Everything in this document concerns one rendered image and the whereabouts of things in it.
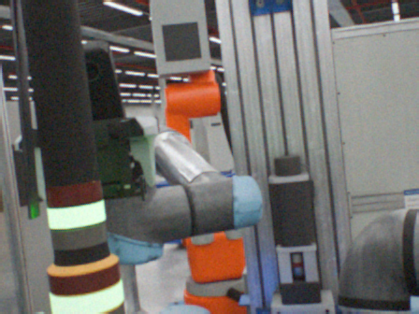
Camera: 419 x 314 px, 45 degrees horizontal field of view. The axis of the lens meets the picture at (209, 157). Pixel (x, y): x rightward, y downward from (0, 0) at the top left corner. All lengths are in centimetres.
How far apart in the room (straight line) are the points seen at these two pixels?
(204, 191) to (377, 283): 26
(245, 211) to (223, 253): 357
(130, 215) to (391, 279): 34
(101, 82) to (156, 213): 22
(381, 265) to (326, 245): 52
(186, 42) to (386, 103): 243
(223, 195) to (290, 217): 43
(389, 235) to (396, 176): 148
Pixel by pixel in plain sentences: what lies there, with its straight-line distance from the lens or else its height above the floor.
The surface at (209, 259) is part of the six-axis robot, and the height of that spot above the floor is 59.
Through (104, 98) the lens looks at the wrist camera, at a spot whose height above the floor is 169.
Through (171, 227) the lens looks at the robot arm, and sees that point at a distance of 68.
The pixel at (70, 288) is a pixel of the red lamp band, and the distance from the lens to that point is 31.
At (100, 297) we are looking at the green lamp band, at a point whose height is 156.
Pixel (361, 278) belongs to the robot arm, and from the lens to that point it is 71.
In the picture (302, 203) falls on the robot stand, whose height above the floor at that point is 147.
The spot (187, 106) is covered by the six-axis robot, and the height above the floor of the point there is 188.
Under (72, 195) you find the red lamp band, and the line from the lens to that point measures 31.
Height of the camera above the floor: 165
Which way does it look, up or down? 3 degrees down
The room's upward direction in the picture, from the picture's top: 7 degrees counter-clockwise
